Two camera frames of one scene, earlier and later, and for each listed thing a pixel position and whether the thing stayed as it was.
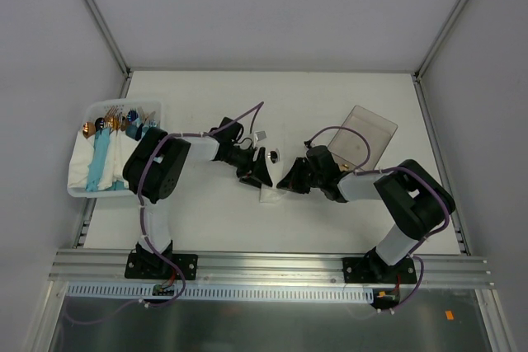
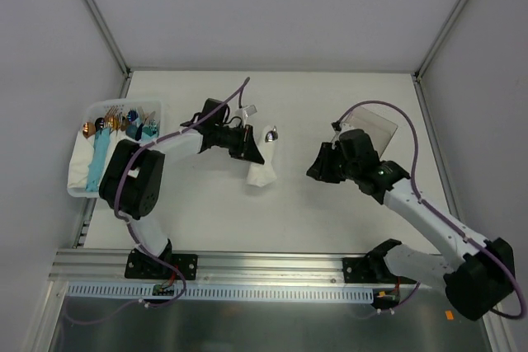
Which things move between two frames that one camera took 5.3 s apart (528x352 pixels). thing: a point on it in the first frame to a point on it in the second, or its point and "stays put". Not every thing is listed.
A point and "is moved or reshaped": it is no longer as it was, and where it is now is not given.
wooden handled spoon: [273, 156] to [271, 135]
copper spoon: [88, 129] stays put
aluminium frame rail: [274, 269] stays put
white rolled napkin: [81, 155] stays put
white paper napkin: [277, 172] is moved or reshaped
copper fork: [113, 118] stays put
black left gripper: [256, 164] to [244, 143]
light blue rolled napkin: [97, 158] stays put
